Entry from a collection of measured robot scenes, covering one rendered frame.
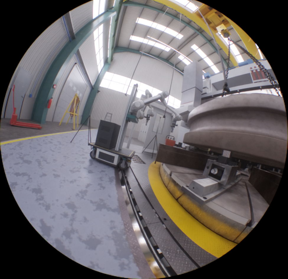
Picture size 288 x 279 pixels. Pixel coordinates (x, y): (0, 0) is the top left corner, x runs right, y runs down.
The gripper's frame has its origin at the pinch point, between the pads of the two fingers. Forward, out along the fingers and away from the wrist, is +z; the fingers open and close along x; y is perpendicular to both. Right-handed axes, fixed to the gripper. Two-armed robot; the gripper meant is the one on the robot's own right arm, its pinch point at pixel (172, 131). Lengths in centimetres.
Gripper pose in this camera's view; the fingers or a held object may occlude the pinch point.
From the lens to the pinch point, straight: 210.1
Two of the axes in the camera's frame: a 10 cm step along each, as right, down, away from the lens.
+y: -9.7, -2.5, 0.6
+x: -0.6, -0.2, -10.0
